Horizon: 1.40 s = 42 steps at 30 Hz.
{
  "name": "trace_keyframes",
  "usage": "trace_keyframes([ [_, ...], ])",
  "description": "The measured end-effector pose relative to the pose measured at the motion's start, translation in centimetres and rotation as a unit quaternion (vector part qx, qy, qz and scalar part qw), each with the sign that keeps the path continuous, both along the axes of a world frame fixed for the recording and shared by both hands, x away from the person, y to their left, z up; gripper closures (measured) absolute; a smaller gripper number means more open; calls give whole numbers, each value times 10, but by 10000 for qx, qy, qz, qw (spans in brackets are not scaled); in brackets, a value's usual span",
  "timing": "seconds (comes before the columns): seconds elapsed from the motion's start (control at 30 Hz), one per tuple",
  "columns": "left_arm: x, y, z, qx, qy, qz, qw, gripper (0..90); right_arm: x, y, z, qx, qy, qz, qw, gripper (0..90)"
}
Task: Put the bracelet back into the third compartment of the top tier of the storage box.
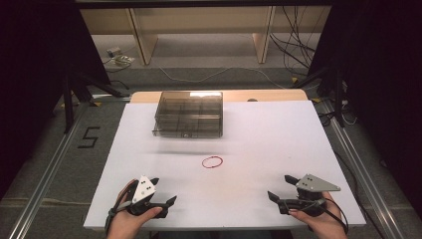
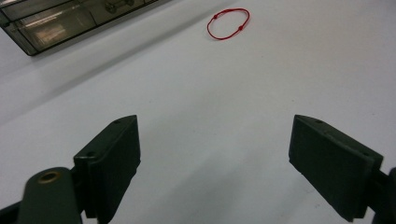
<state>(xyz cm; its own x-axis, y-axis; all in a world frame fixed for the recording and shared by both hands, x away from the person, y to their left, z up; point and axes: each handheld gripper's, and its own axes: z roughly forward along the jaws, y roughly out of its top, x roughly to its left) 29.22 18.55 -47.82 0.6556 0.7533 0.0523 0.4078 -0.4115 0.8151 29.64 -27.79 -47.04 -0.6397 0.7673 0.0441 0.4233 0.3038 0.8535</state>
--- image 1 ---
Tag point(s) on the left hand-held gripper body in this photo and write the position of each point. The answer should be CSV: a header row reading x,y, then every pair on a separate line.
x,y
143,190

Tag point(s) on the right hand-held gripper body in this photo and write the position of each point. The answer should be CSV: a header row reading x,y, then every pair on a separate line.
x,y
313,186

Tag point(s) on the red rubber band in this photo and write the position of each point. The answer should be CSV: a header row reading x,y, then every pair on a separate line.
x,y
202,162

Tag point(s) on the smoky transparent drawer box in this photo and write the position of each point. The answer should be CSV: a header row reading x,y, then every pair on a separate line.
x,y
187,114

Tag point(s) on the person's left hand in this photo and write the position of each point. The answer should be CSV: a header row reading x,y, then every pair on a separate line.
x,y
127,224

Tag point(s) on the person's right hand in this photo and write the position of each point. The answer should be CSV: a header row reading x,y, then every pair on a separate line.
x,y
323,225

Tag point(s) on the white table board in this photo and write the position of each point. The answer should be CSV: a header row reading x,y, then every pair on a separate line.
x,y
249,149

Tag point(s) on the black tape floor mark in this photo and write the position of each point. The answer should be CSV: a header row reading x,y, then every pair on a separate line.
x,y
84,146

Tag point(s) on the yellow tape piece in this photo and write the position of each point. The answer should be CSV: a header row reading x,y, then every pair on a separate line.
x,y
316,100
294,80
97,104

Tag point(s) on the dark round table grommet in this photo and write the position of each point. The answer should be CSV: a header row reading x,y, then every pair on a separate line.
x,y
252,100

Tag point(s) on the black metal stand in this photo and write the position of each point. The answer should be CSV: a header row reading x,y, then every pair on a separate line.
x,y
68,106
338,99

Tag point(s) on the white power strip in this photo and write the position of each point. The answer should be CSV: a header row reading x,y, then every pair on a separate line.
x,y
123,60

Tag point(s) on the dark curtain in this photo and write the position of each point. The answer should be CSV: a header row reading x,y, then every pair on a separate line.
x,y
33,66
391,83

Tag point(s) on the grey power adapter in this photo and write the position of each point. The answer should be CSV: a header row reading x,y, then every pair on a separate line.
x,y
113,51

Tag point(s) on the light wooden desk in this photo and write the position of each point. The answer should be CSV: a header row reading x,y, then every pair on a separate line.
x,y
146,43

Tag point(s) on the aluminium floor rail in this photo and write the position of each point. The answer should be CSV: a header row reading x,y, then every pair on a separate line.
x,y
43,179
361,172

